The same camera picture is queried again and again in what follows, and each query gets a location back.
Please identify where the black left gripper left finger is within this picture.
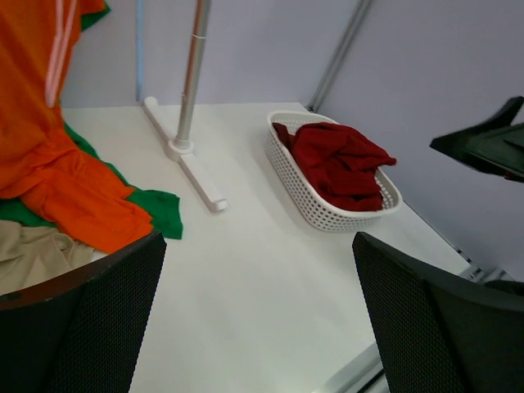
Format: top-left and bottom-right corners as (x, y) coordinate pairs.
(1, 232), (167, 392)

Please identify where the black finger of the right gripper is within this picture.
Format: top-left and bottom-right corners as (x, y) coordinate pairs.
(430, 96), (523, 183)

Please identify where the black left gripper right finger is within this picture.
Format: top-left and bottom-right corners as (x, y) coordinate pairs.
(352, 232), (523, 392)

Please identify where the orange t shirt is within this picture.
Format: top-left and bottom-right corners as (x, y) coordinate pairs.
(0, 0), (155, 254)

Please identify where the thick pink hanger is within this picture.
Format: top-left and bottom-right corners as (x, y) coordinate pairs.
(45, 0), (78, 108)

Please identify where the beige t shirt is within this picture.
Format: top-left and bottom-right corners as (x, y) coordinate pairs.
(1, 220), (94, 295)

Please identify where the green t shirt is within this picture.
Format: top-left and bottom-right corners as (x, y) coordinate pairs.
(0, 0), (184, 241)

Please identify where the dark red cloth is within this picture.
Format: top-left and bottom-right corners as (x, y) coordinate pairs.
(272, 122), (397, 211)

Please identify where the white clothes rack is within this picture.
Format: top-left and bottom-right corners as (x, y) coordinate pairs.
(142, 0), (229, 213)

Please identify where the white perforated basket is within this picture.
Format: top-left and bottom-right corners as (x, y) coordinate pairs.
(266, 111), (403, 233)

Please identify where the aluminium frame post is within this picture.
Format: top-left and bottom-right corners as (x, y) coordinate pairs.
(306, 0), (374, 112)

